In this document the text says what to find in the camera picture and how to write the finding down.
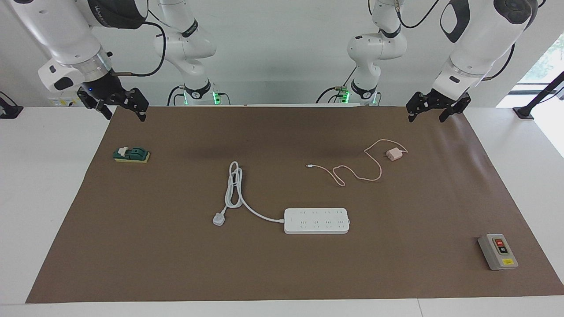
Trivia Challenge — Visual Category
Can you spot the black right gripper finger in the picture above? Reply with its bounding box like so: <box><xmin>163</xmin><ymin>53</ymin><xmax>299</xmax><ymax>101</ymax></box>
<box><xmin>89</xmin><ymin>99</ymin><xmax>114</xmax><ymax>120</ymax></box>
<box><xmin>127</xmin><ymin>88</ymin><xmax>149</xmax><ymax>122</ymax></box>

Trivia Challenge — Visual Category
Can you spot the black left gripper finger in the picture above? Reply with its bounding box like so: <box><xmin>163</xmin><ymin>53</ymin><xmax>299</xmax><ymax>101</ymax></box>
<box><xmin>438</xmin><ymin>96</ymin><xmax>471</xmax><ymax>123</ymax></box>
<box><xmin>405</xmin><ymin>92</ymin><xmax>427</xmax><ymax>123</ymax></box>

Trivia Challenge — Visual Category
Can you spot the pink charging cable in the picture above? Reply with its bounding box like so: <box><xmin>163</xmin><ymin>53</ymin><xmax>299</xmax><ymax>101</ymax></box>
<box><xmin>306</xmin><ymin>140</ymin><xmax>408</xmax><ymax>187</ymax></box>

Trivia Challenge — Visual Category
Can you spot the black base cable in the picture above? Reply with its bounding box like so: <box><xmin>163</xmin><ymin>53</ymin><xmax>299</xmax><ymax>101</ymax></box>
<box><xmin>167</xmin><ymin>85</ymin><xmax>186</xmax><ymax>106</ymax></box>
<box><xmin>315</xmin><ymin>66</ymin><xmax>354</xmax><ymax>104</ymax></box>

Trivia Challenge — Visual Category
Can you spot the green knife switch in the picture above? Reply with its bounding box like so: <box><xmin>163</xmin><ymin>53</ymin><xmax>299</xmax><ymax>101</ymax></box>
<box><xmin>113</xmin><ymin>147</ymin><xmax>150</xmax><ymax>164</ymax></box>

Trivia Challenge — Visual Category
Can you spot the brown table mat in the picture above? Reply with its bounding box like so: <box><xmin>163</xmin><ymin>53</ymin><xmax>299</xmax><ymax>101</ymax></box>
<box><xmin>26</xmin><ymin>105</ymin><xmax>564</xmax><ymax>304</ymax></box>

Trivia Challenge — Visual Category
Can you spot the white power strip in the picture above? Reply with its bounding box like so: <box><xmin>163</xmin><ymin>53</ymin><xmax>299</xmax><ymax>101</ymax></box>
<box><xmin>284</xmin><ymin>208</ymin><xmax>350</xmax><ymax>235</ymax></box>

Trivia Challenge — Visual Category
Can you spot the black clamp mount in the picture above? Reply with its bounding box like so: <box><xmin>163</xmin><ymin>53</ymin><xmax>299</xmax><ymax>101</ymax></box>
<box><xmin>0</xmin><ymin>91</ymin><xmax>24</xmax><ymax>120</ymax></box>

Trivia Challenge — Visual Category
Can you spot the black angled stand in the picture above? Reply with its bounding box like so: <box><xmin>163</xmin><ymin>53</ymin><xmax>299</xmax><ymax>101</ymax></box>
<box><xmin>512</xmin><ymin>70</ymin><xmax>564</xmax><ymax>121</ymax></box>

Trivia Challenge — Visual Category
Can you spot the grey on-off switch box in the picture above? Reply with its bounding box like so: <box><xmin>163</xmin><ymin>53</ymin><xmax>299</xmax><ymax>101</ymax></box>
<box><xmin>478</xmin><ymin>233</ymin><xmax>519</xmax><ymax>271</ymax></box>

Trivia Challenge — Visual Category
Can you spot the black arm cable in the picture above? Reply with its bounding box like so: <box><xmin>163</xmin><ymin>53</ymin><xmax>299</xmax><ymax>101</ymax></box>
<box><xmin>110</xmin><ymin>20</ymin><xmax>167</xmax><ymax>78</ymax></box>
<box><xmin>396</xmin><ymin>0</ymin><xmax>517</xmax><ymax>82</ymax></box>

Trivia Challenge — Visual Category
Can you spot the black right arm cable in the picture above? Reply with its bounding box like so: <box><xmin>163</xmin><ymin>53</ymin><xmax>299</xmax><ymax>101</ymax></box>
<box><xmin>110</xmin><ymin>20</ymin><xmax>167</xmax><ymax>78</ymax></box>

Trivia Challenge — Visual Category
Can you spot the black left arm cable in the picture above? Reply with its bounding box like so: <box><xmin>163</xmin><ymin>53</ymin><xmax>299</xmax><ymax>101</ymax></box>
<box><xmin>396</xmin><ymin>0</ymin><xmax>517</xmax><ymax>82</ymax></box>

